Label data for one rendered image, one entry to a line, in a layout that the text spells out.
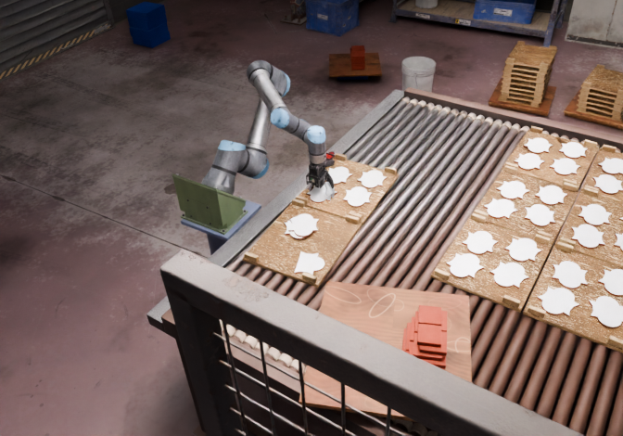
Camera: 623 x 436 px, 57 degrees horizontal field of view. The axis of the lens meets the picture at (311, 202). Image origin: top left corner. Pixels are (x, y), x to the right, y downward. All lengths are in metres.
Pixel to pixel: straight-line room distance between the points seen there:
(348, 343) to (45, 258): 3.84
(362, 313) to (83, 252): 2.51
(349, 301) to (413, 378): 1.64
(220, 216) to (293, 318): 2.13
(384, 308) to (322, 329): 1.59
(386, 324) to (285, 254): 0.60
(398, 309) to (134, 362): 1.76
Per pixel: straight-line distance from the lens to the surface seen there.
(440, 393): 0.41
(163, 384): 3.23
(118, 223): 4.29
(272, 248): 2.41
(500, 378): 2.06
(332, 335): 0.43
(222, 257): 2.44
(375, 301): 2.04
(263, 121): 2.75
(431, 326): 1.77
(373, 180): 2.75
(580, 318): 2.29
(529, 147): 3.10
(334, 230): 2.47
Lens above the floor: 2.55
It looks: 38 degrees down
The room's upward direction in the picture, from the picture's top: 3 degrees counter-clockwise
